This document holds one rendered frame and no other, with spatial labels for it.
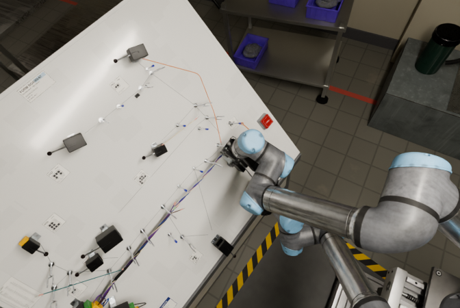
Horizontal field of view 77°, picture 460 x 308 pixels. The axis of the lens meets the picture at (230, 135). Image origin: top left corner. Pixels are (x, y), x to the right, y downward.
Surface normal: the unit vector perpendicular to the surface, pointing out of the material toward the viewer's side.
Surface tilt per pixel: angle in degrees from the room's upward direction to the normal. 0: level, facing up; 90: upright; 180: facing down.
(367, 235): 44
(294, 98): 0
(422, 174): 9
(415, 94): 0
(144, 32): 48
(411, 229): 25
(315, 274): 0
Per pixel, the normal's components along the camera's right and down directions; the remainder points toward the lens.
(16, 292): 0.50, 0.06
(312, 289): -0.11, -0.48
